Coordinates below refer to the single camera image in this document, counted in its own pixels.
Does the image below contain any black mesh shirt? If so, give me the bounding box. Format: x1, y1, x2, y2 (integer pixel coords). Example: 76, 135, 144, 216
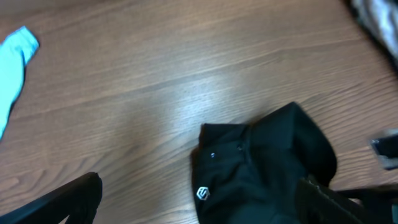
192, 102, 337, 223

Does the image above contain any folded beige garment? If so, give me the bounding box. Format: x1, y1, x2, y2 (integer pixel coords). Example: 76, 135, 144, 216
349, 0, 397, 63

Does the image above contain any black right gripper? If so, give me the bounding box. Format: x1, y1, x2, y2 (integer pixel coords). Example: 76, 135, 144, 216
369, 130, 397, 170

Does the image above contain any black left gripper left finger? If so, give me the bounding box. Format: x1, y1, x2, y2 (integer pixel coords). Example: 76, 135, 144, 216
1, 172, 103, 224

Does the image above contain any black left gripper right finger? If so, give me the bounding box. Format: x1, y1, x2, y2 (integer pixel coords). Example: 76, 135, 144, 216
295, 179, 379, 224

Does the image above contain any light blue crumpled shirt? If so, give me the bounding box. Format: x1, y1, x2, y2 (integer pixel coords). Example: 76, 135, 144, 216
1, 26, 39, 134

